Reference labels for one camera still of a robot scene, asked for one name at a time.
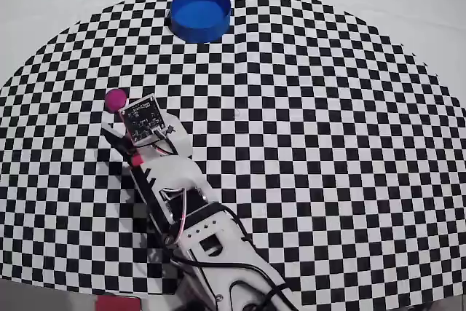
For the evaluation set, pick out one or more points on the black white checkerboard mat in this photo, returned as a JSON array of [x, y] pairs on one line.
[[327, 107]]

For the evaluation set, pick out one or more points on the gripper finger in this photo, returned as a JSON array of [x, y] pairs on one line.
[[181, 140], [118, 141]]

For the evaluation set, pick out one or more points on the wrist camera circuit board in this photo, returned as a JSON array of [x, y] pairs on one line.
[[143, 119]]

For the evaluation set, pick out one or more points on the red rectangular object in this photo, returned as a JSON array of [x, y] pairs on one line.
[[118, 303]]

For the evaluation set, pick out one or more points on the pink faceted ball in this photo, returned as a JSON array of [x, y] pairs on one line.
[[113, 98]]

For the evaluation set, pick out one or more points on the blue round box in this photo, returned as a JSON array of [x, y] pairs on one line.
[[199, 14]]

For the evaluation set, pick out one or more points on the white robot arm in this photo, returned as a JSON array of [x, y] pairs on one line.
[[240, 274]]

